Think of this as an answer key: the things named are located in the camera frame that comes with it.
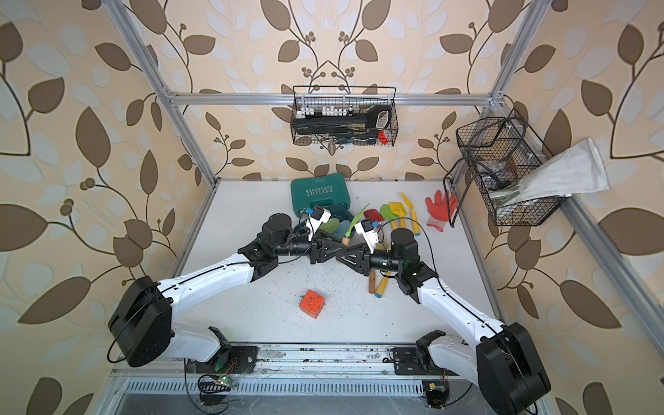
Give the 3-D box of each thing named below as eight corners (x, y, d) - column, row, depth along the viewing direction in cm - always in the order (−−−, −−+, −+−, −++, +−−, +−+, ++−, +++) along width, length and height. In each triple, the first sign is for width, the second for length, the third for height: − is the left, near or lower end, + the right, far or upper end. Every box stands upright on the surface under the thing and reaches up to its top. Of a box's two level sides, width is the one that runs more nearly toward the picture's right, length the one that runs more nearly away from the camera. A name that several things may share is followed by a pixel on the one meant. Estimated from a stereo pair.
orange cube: (300, 310, 86) (298, 304, 81) (310, 295, 89) (308, 289, 84) (316, 319, 84) (314, 314, 79) (325, 304, 87) (324, 297, 83)
